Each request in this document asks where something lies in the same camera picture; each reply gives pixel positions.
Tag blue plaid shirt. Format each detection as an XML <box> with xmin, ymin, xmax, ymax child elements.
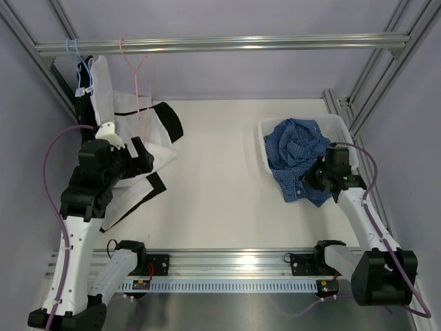
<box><xmin>264</xmin><ymin>118</ymin><xmax>331</xmax><ymax>208</ymax></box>

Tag pink wire hanger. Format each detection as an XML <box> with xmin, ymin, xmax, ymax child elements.
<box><xmin>118</xmin><ymin>37</ymin><xmax>156</xmax><ymax>144</ymax></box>

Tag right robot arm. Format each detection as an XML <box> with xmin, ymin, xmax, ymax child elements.
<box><xmin>302</xmin><ymin>143</ymin><xmax>418</xmax><ymax>306</ymax></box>

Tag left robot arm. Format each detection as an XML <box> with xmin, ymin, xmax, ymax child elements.
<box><xmin>28</xmin><ymin>137</ymin><xmax>154</xmax><ymax>330</ymax></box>

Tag white and black shirt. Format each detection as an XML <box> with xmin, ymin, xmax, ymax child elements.
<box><xmin>74</xmin><ymin>54</ymin><xmax>184</xmax><ymax>234</ymax></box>

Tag white plastic basket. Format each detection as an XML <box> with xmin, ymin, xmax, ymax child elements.
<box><xmin>257</xmin><ymin>114</ymin><xmax>353</xmax><ymax>175</ymax></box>

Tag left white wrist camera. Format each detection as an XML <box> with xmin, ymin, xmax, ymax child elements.
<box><xmin>94</xmin><ymin>121</ymin><xmax>127</xmax><ymax>150</ymax></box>

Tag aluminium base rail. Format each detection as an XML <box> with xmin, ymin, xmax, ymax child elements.
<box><xmin>44</xmin><ymin>250</ymin><xmax>359</xmax><ymax>279</ymax></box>

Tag blue wire hanger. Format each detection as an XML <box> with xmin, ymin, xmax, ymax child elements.
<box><xmin>65</xmin><ymin>39</ymin><xmax>94</xmax><ymax>98</ymax></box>

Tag white slotted cable duct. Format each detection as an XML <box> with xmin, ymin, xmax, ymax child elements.
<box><xmin>117</xmin><ymin>279</ymin><xmax>318</xmax><ymax>293</ymax></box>

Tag aluminium hanging rail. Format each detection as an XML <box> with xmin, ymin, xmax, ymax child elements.
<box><xmin>34</xmin><ymin>32</ymin><xmax>411</xmax><ymax>57</ymax></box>

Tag left aluminium frame post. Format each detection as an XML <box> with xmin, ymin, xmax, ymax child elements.
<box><xmin>1</xmin><ymin>0</ymin><xmax>77</xmax><ymax>124</ymax></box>

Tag aluminium frame post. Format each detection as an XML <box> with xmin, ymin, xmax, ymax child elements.
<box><xmin>1</xmin><ymin>0</ymin><xmax>77</xmax><ymax>124</ymax></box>
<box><xmin>322</xmin><ymin>0</ymin><xmax>441</xmax><ymax>235</ymax></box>

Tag right aluminium frame post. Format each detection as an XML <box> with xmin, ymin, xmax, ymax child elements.
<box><xmin>322</xmin><ymin>0</ymin><xmax>441</xmax><ymax>235</ymax></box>

